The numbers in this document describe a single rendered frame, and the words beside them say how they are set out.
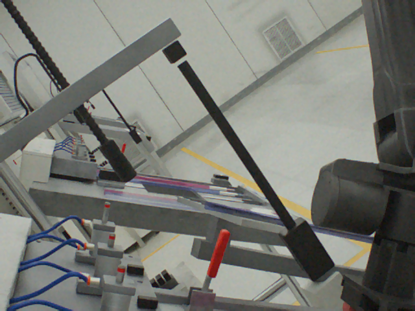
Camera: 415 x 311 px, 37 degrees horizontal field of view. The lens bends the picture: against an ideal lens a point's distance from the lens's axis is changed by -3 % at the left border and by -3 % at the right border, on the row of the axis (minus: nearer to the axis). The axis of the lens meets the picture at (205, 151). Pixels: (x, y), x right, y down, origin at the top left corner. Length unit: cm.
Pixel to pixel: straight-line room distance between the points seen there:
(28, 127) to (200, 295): 42
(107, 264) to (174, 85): 772
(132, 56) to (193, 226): 120
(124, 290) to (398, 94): 35
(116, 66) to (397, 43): 36
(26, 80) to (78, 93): 467
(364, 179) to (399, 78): 11
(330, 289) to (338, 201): 51
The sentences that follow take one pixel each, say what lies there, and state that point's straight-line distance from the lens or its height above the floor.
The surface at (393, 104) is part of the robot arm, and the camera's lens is 68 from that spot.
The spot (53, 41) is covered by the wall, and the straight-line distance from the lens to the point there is 821.
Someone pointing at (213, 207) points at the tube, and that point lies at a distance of 91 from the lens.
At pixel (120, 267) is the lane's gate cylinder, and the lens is 49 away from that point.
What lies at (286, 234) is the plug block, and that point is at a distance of 47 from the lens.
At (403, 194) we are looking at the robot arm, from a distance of 65.
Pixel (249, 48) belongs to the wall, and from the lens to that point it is 852.
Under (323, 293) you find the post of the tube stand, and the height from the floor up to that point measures 83.
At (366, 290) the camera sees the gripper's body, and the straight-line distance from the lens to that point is 67.
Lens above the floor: 135
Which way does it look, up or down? 11 degrees down
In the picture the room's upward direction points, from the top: 34 degrees counter-clockwise
